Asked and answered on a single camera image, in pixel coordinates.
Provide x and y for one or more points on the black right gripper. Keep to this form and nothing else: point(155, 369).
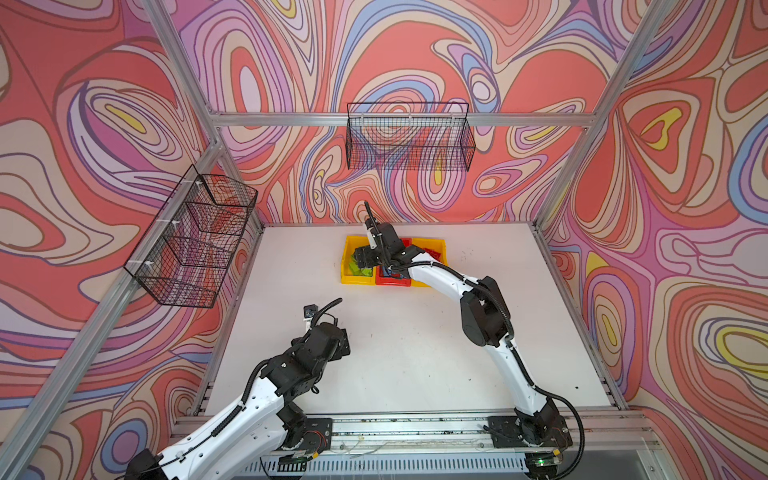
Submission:
point(367, 251)

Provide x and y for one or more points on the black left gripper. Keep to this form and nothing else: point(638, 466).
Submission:
point(338, 351)

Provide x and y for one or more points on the green lego brick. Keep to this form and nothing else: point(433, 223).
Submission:
point(360, 272)

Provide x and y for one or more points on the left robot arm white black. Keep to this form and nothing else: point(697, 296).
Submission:
point(264, 419)

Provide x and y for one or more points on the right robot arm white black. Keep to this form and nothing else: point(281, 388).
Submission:
point(485, 321)

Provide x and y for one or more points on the pile of red legos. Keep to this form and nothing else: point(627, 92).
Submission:
point(437, 255)

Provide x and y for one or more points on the red plastic bin middle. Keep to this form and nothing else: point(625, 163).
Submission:
point(385, 277)

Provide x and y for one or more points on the yellow plastic bin left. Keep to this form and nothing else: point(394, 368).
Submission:
point(353, 242)

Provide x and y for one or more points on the yellow plastic bin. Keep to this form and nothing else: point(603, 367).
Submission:
point(436, 244)
point(353, 242)

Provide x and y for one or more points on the yellow plastic bin right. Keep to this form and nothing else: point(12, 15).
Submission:
point(436, 244)

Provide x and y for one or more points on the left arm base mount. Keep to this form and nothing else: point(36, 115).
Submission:
point(313, 436)

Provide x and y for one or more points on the black wire basket back wall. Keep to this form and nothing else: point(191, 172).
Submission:
point(409, 136)

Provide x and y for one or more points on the black wire basket wall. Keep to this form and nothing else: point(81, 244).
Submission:
point(409, 136)
point(200, 227)

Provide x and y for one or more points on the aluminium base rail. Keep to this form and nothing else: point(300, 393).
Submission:
point(608, 444)

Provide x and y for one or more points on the black wire basket left wall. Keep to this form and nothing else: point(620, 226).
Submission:
point(200, 227)

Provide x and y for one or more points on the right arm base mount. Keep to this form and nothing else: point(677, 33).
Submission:
point(524, 432)

